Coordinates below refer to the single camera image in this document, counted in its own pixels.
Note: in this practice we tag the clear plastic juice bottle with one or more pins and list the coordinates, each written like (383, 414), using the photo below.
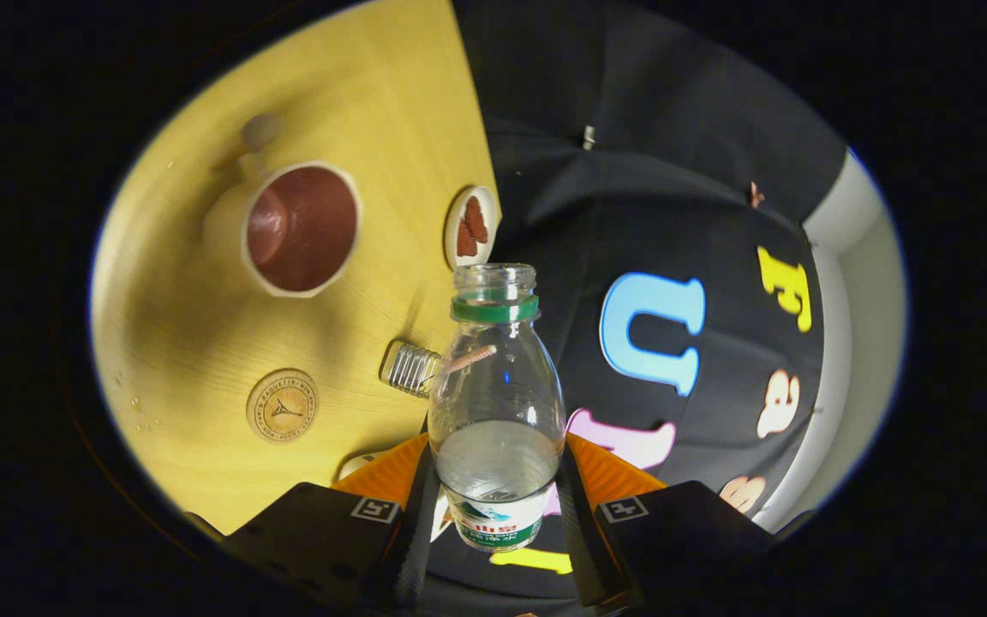
(498, 420)

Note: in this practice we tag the pink clip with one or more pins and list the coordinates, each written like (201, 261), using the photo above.
(756, 194)

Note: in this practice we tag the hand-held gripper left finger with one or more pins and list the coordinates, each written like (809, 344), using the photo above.
(412, 557)

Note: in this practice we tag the brown food piece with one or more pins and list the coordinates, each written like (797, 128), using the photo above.
(476, 219)
(466, 240)

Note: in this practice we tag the round white plate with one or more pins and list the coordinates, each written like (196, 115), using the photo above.
(452, 231)

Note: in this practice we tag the silver clip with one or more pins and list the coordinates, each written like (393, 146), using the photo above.
(589, 137)

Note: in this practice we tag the white toaster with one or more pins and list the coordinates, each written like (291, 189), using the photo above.
(356, 465)

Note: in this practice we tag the black backdrop cloth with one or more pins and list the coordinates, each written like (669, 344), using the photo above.
(631, 171)

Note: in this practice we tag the wooden table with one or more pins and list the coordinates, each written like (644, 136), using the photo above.
(185, 343)

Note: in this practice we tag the round cork coaster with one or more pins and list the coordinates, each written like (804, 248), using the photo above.
(283, 405)

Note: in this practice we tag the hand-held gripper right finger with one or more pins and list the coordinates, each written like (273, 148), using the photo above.
(583, 548)

